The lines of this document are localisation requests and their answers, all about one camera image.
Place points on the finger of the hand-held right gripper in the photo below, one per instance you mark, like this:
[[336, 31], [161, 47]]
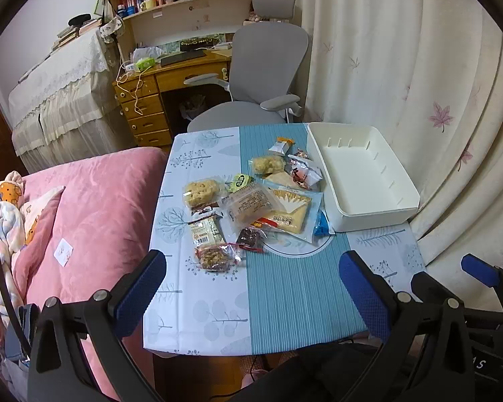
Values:
[[423, 287], [480, 269]]

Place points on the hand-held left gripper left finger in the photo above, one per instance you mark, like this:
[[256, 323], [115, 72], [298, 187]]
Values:
[[140, 291]]

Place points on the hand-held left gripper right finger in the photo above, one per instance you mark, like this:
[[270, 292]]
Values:
[[364, 297]]

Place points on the small blue snack packet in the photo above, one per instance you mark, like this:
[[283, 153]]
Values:
[[322, 228]]

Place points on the clear nut bar packet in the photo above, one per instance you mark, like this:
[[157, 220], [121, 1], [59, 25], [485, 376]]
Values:
[[216, 257]]

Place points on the white label biscuit packet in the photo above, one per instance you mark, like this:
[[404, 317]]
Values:
[[205, 230]]

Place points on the brown chocolate packet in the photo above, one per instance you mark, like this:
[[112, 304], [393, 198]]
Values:
[[203, 211]]

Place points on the puffed rice cake packet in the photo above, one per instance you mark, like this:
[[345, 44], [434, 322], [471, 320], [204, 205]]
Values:
[[201, 192], [268, 165]]

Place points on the white plastic bin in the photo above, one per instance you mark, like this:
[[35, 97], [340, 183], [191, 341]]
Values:
[[360, 176]]

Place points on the clear snack packet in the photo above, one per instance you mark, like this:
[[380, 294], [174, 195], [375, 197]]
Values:
[[305, 173]]

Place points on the clear bread packet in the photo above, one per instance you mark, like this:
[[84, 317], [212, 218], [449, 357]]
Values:
[[249, 206]]

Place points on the small green snack packet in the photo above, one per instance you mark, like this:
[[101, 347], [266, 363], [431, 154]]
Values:
[[239, 182]]

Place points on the small pink candy packet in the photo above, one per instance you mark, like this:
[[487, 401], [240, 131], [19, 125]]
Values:
[[300, 153]]

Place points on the orange white snack packet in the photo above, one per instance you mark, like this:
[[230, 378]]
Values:
[[281, 145]]

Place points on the white paper slip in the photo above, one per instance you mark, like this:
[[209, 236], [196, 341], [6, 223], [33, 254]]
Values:
[[64, 252]]

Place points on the pink quilt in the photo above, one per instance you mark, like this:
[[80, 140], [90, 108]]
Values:
[[92, 217]]

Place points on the person's dark trousers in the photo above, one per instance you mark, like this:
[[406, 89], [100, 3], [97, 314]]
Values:
[[318, 372]]

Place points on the blue grey device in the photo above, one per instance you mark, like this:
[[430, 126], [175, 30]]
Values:
[[19, 337]]

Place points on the pink slipper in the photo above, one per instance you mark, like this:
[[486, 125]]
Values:
[[251, 379]]

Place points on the printed baby blanket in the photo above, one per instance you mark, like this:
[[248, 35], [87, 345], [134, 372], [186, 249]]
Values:
[[8, 217]]

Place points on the wooden desk with drawers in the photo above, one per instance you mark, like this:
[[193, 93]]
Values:
[[146, 109]]

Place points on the wastebasket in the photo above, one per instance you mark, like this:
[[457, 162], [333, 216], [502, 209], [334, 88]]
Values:
[[193, 106]]

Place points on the covered upright piano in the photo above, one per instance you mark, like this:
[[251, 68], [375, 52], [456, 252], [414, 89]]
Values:
[[63, 92]]

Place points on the green tissue pack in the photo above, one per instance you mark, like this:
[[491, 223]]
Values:
[[144, 63]]

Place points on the white floral curtain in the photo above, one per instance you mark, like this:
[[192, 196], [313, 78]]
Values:
[[402, 50]]

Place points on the black keyboard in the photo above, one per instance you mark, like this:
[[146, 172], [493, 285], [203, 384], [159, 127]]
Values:
[[183, 57]]

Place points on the dark patterned box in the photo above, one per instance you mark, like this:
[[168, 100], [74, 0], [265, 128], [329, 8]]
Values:
[[199, 42]]

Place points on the grey office chair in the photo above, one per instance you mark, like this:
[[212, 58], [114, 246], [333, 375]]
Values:
[[264, 58]]

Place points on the floral hanging bag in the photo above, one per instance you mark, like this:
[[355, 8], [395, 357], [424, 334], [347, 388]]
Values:
[[111, 29]]

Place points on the stack of flat books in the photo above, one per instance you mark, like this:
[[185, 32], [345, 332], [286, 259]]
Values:
[[73, 33]]

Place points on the black hat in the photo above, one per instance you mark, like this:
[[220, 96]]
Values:
[[80, 20]]

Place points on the wooden bookshelf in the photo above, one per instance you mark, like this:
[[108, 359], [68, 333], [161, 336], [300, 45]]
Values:
[[201, 12]]

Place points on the yellow mug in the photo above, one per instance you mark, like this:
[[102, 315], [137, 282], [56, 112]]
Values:
[[147, 5]]

